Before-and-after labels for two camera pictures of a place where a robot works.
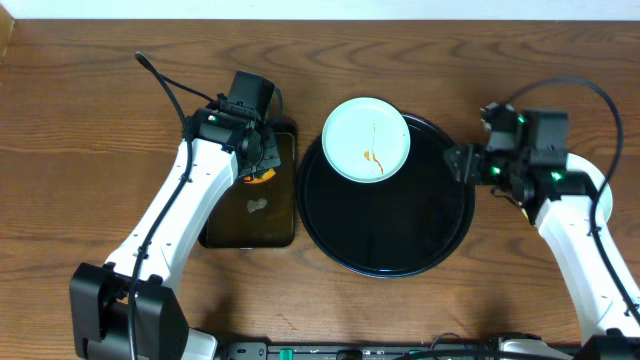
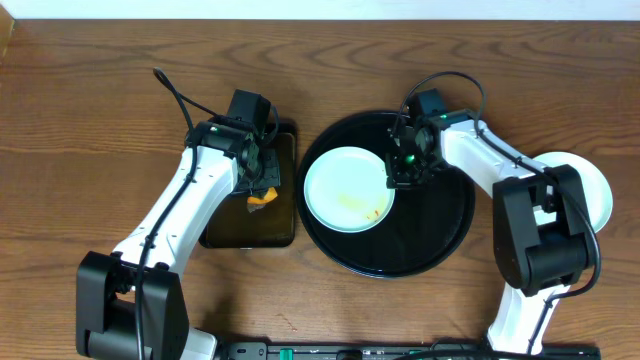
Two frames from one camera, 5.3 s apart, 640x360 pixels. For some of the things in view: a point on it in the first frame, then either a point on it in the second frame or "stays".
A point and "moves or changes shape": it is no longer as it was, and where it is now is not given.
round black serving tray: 405,226 stays
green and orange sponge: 269,174 moves or changes shape
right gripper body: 500,169 to 411,169
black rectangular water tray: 259,215 stays
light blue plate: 366,140 to 346,190
